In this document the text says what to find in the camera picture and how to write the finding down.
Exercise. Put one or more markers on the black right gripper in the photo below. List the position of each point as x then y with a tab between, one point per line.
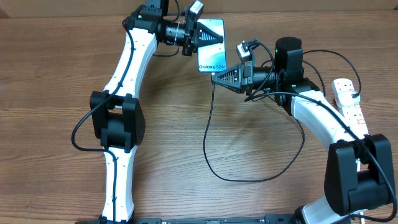
240	84

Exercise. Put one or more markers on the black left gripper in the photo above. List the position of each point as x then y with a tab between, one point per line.
192	32

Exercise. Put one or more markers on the Samsung Galaxy smartphone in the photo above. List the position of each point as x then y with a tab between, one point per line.
212	58

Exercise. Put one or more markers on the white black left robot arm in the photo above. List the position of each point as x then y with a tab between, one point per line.
118	119

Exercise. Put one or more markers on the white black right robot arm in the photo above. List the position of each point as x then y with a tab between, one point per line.
359	172

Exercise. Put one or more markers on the white charger plug adapter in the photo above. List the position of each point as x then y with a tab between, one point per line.
347	98

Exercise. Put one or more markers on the white power strip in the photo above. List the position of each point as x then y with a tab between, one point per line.
352	114

